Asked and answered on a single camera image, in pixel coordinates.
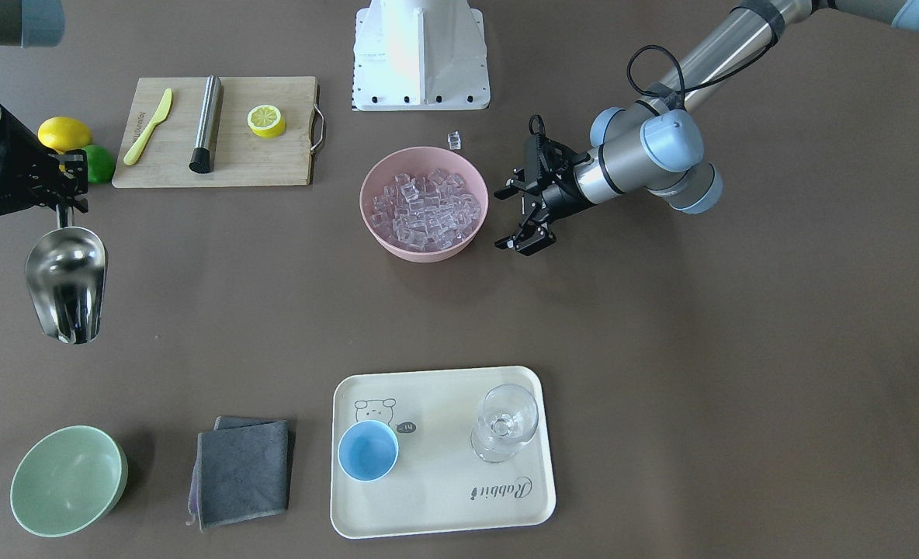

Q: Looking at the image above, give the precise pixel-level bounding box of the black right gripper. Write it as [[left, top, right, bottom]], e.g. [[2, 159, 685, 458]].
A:
[[0, 116, 89, 216]]

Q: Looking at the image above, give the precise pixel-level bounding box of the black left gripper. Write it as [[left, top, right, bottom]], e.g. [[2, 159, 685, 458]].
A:
[[494, 132, 595, 257]]

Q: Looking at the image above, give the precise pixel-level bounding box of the steel ice scoop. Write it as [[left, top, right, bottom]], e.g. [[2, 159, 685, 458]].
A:
[[24, 202, 108, 345]]

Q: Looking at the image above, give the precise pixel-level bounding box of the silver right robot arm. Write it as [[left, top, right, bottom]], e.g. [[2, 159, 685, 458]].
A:
[[0, 1, 89, 227]]

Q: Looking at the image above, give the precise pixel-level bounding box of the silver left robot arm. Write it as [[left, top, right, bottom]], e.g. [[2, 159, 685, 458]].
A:
[[495, 1, 919, 255]]

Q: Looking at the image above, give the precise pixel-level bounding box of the pile of clear ice cubes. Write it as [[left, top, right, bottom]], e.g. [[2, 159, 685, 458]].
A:
[[363, 168, 485, 252]]

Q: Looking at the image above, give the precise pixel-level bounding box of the loose clear ice cube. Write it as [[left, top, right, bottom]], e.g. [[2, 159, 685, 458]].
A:
[[446, 130, 463, 150]]

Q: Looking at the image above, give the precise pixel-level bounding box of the blue cup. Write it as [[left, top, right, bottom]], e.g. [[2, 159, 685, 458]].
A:
[[336, 420, 400, 482]]

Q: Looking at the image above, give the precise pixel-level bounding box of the green lime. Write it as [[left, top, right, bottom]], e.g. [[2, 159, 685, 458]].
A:
[[82, 144, 116, 185]]

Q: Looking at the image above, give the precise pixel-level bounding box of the upper yellow lemon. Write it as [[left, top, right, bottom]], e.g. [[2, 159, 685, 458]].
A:
[[36, 116, 92, 153]]

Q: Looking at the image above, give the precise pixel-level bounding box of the yellow plastic knife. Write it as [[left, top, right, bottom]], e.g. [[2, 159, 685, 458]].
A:
[[123, 88, 173, 166]]

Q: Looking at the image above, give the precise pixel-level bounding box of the pink bowl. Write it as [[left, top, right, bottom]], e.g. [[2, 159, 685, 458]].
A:
[[358, 148, 489, 264]]

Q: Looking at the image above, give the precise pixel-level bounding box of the steel muddler black tip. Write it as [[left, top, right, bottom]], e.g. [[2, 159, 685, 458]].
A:
[[189, 75, 224, 174]]

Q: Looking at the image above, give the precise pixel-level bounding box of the bamboo cutting board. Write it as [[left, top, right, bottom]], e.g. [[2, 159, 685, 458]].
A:
[[112, 75, 324, 189]]

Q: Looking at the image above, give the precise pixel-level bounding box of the half lemon slice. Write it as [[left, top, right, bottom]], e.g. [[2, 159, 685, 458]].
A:
[[247, 105, 286, 138]]

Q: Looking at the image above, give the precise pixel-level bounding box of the clear wine glass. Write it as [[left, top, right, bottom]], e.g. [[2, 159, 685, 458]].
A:
[[470, 384, 539, 464]]

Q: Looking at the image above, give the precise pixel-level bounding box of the cream serving tray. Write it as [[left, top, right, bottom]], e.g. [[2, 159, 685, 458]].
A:
[[331, 365, 557, 539]]

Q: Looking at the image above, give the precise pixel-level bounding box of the green bowl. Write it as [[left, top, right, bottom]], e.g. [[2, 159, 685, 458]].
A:
[[9, 425, 127, 538]]

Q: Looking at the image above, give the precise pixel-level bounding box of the grey folded cloth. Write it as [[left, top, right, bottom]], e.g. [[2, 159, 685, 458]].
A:
[[189, 416, 292, 531]]

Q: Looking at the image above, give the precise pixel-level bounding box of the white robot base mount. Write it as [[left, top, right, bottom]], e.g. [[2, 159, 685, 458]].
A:
[[351, 1, 491, 111]]

